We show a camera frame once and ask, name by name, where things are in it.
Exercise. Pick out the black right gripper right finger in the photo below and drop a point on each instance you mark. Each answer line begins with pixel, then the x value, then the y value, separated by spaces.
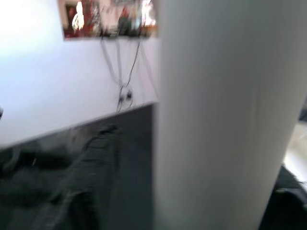
pixel 290 206

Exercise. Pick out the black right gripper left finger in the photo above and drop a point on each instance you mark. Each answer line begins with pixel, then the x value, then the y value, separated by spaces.
pixel 91 172

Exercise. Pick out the white plastic table leg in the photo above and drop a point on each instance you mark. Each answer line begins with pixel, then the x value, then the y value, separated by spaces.
pixel 216 107

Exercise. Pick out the black tablecloth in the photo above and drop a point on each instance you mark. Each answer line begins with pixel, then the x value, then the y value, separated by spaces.
pixel 134 155

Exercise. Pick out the black power adapter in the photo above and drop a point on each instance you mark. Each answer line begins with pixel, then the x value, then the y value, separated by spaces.
pixel 127 94

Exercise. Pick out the black router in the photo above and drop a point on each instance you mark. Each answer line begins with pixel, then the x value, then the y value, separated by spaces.
pixel 124 35

